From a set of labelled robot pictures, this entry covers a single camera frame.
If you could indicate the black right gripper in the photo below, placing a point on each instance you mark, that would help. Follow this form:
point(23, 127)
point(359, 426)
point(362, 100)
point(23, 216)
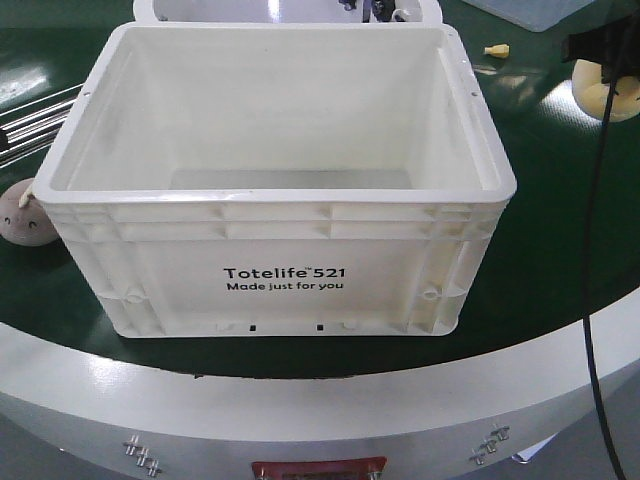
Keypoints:
point(613, 46)

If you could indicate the yellow plush toy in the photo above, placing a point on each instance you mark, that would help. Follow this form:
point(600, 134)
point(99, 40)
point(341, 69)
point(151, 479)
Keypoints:
point(591, 94)

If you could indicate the white plastic tote box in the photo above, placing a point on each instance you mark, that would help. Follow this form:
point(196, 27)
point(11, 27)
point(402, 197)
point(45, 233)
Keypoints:
point(291, 179)

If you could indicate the pink plush toy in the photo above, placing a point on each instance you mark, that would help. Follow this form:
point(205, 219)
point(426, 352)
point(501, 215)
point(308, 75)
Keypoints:
point(24, 221)

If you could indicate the clear plastic storage bin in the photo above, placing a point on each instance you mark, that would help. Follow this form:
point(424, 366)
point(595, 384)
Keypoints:
point(532, 15)

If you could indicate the small yellow nozzle cap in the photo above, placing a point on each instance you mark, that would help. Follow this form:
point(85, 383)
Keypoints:
point(500, 51)

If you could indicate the red label plate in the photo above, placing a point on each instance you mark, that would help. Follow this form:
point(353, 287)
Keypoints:
point(355, 469)

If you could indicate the steel conveyor rollers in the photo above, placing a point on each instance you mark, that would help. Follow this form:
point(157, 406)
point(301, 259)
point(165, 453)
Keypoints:
point(31, 127)

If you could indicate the white outer conveyor rim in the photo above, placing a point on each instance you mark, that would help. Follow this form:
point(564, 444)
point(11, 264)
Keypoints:
point(426, 423)

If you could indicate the white inner ring guard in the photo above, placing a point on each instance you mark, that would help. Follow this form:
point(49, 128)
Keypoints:
point(287, 12)

